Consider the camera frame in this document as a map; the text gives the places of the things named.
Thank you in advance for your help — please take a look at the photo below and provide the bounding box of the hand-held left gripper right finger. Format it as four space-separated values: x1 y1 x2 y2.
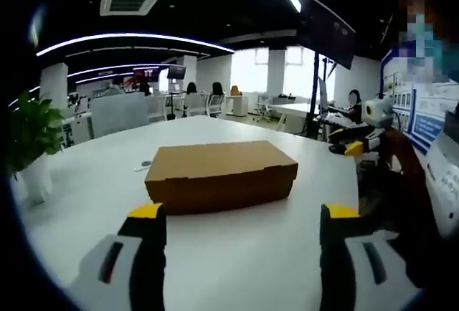
318 202 425 311

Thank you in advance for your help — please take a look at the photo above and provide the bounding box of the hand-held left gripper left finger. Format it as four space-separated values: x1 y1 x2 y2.
67 201 168 311

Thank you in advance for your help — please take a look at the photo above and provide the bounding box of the brown cardboard shoe box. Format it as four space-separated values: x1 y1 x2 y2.
144 140 299 216

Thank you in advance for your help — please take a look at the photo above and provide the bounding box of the black screen stand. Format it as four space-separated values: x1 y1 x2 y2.
301 49 323 138

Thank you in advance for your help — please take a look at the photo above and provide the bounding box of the white background desk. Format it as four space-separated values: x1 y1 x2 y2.
269 101 318 135

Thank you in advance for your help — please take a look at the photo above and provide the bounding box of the white swivel chair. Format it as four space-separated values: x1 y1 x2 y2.
255 95 274 124

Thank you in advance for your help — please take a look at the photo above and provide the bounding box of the white worn device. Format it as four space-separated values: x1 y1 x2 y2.
425 110 459 239

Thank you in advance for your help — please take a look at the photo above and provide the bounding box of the large black screen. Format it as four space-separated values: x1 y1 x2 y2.
295 0 356 70

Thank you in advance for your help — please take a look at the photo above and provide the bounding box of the white cabinet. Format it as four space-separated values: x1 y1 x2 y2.
224 94 249 118

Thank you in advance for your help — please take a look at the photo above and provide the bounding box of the white plant pot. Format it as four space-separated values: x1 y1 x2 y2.
20 153 54 207

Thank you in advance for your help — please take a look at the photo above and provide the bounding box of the white mesh office chair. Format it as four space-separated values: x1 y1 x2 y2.
183 92 209 118
207 93 226 118

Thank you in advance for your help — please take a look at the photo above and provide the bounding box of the white desk partition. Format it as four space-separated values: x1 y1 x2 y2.
90 91 151 138

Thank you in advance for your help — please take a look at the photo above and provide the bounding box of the green leafy plant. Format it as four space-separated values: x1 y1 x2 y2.
6 90 68 180

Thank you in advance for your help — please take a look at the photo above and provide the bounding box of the small black monitor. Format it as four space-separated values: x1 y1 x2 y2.
166 64 188 80

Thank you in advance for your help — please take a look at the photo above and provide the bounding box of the long curved ceiling light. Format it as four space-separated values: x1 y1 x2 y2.
35 32 236 58

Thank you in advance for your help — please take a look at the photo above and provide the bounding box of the ceiling air conditioner vent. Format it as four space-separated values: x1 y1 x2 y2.
99 0 167 17

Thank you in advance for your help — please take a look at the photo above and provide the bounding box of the blue white wall poster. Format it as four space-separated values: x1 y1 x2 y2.
379 47 459 156

